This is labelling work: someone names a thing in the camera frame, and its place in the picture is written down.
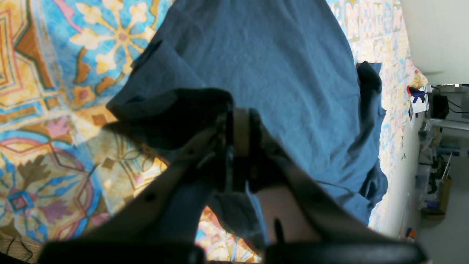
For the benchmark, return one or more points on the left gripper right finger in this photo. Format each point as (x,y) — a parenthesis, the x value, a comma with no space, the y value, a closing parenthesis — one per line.
(301,223)

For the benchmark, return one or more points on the blue orange clamp bottom left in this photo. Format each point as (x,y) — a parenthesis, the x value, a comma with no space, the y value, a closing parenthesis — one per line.
(419,100)

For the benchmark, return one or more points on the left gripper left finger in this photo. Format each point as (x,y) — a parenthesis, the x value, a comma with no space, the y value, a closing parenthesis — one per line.
(160,225)

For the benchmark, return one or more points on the patterned colourful tablecloth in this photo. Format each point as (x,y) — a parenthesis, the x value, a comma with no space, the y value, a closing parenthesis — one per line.
(62,60)

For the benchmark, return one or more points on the dark navy t-shirt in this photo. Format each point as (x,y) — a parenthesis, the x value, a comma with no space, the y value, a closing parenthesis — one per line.
(287,59)

